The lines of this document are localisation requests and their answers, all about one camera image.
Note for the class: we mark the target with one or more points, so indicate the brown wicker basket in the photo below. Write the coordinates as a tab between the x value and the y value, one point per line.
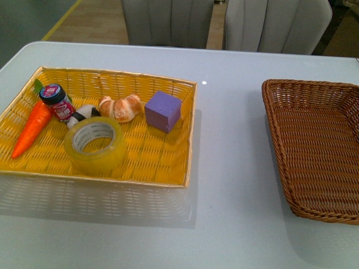
314	130

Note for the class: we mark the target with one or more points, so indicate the toy panda figure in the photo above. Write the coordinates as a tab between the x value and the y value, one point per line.
84	112

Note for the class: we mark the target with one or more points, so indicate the toy croissant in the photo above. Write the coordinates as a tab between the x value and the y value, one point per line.
121	110

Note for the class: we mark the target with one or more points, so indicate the yellow packing tape roll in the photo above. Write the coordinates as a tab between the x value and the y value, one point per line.
95	145

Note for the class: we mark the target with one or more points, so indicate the small red-labelled jar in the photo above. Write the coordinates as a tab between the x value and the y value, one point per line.
56	99

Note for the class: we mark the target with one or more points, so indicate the grey chair left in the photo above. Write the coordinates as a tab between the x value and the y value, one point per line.
183	24

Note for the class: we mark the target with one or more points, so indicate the purple foam cube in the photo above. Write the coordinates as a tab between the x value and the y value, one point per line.
163	111

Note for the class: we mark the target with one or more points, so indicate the grey chair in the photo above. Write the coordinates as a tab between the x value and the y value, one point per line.
183	24
289	27

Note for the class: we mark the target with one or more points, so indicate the yellow woven basket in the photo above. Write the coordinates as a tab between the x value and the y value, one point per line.
153	157

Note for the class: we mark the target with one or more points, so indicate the grey chair right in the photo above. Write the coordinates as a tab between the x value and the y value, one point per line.
289	27

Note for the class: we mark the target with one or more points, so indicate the orange toy carrot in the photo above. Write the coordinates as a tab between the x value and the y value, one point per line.
39	117

